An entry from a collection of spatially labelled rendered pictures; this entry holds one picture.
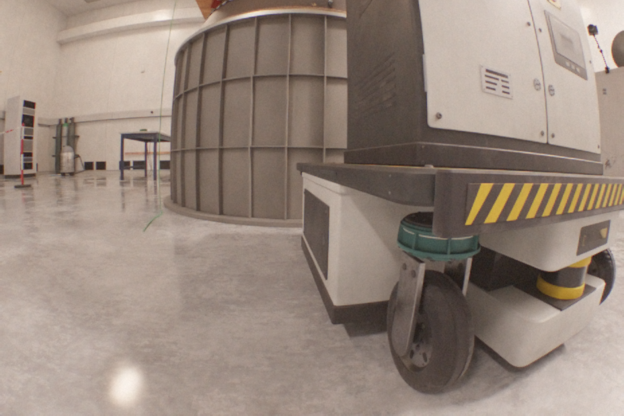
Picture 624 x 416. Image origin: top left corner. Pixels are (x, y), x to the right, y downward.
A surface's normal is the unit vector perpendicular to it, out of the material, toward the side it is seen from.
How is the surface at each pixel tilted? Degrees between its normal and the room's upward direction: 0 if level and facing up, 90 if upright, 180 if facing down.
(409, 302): 90
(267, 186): 90
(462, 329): 58
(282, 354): 0
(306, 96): 90
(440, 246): 90
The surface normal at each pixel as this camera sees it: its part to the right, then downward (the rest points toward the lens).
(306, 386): 0.02, -1.00
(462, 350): 0.15, -0.19
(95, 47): 0.15, 0.07
